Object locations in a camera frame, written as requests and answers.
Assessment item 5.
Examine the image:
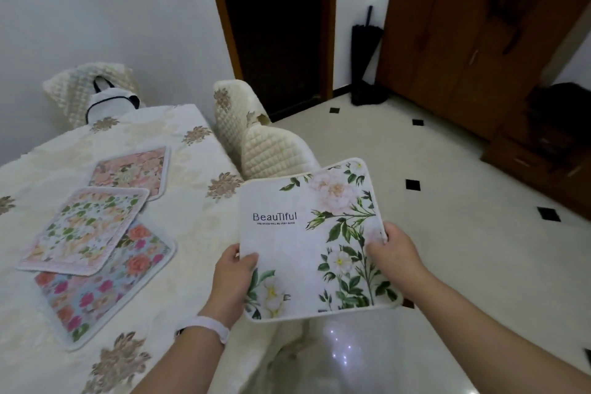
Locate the person's left hand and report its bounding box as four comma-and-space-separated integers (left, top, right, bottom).
198, 243, 260, 330

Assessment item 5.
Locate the person's right hand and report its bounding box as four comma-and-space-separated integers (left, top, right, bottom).
364, 221, 433, 302

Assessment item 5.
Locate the white Beautiful floral placemat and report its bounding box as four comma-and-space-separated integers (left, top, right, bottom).
238, 157, 403, 323

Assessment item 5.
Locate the blue floral placemat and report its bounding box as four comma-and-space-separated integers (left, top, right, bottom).
33, 218, 178, 352

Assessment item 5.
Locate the pink floral placemat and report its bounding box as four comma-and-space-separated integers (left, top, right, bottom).
87, 145, 172, 202

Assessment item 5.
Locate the green leaf orange flower placemat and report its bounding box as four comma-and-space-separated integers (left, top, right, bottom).
15, 185, 150, 277

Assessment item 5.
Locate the person's right forearm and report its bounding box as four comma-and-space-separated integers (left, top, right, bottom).
401, 268, 591, 394

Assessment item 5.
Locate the person's left forearm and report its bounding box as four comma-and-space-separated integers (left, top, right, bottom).
131, 326, 230, 394

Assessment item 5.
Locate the table with cream tablecloth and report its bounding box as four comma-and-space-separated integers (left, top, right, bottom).
0, 103, 308, 394

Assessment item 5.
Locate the smartwatch with white band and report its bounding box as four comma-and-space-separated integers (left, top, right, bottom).
174, 316, 230, 345

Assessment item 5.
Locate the cream quilted chair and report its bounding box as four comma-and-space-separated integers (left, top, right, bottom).
42, 62, 142, 129
241, 123, 321, 181
212, 79, 272, 171

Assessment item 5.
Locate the black umbrella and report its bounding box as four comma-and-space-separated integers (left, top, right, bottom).
349, 4, 390, 107

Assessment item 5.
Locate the white bag with black trim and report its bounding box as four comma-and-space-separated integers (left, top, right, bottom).
85, 76, 141, 124

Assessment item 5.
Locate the tall brown wooden cabinet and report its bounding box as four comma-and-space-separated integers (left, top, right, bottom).
375, 0, 591, 142

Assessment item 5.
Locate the dark door with wooden frame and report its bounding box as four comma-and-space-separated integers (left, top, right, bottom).
201, 0, 340, 122

